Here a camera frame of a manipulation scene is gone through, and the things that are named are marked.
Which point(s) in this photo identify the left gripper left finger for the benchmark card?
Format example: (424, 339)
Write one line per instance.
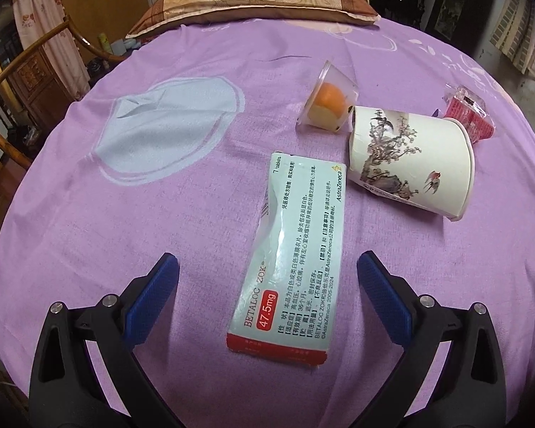
(65, 391)

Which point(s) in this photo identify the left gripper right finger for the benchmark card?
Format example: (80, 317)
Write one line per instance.
(470, 391)

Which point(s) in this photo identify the white floral paper cup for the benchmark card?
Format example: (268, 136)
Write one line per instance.
(418, 160)

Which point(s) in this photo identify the clear red plastic wrapper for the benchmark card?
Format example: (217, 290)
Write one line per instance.
(469, 110)

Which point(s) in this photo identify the white Betaloc medicine box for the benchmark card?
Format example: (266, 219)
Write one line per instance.
(287, 304)

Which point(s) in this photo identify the clear jelly cup orange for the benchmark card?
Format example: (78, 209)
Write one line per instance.
(331, 102)

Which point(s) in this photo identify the striped window curtain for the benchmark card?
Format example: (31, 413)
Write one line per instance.
(514, 34)

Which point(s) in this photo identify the brown patterned pillow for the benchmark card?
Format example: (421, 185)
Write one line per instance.
(166, 15)

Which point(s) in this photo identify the red white curtain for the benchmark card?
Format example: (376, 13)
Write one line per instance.
(35, 18)

